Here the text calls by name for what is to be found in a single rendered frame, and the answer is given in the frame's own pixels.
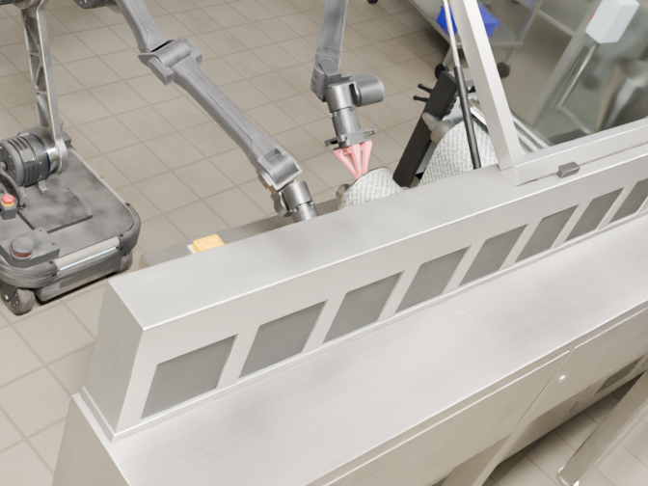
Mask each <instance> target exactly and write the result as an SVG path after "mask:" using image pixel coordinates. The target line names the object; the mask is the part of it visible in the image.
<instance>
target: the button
mask: <svg viewBox="0 0 648 486"><path fill-rule="evenodd" d="M221 245H225V244H224V243H223V241H222V240H221V239H220V238H219V237H218V235H217V234H215V235H212V236H208V237H206V238H202V239H199V240H196V241H194V242H193V244H192V249H193V250H194V252H195V253H198V252H201V251H204V250H208V249H211V248H215V247H218V246H221Z"/></svg>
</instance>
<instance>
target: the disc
mask: <svg viewBox="0 0 648 486"><path fill-rule="evenodd" d="M376 173H386V174H387V175H388V176H389V177H390V178H391V179H392V171H391V170H390V169H388V168H386V167H378V168H375V169H372V170H370V171H368V172H366V173H364V174H363V175H361V176H360V177H359V178H357V179H356V180H355V181H354V182H353V183H352V184H351V185H350V186H349V188H348V189H347V190H346V191H345V193H344V194H343V196H342V198H341V200H340V202H339V206H338V210H341V209H342V208H343V206H344V203H345V201H346V199H347V197H348V196H349V194H350V193H351V191H352V190H353V189H354V188H355V187H356V186H357V185H358V184H359V183H360V182H361V181H362V180H364V179H365V178H367V177H368V176H371V175H373V174H376Z"/></svg>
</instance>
